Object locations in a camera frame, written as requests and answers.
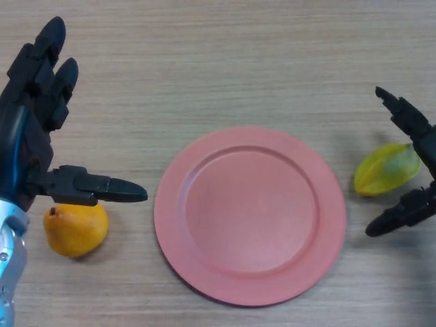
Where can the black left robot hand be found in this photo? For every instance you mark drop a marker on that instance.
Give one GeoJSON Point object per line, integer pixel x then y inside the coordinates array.
{"type": "Point", "coordinates": [20, 136]}

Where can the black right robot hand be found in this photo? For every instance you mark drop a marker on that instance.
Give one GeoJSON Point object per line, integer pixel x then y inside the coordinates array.
{"type": "Point", "coordinates": [408, 117]}

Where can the pink round plate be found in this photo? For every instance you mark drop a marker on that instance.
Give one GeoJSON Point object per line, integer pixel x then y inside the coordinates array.
{"type": "Point", "coordinates": [250, 216]}

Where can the yellow starfruit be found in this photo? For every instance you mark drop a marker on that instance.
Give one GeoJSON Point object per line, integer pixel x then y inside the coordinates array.
{"type": "Point", "coordinates": [381, 170]}

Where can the orange pear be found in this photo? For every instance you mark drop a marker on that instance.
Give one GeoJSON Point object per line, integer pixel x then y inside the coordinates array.
{"type": "Point", "coordinates": [76, 231]}

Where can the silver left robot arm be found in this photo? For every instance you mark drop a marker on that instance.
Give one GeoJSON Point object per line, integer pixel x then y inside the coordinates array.
{"type": "Point", "coordinates": [10, 265]}

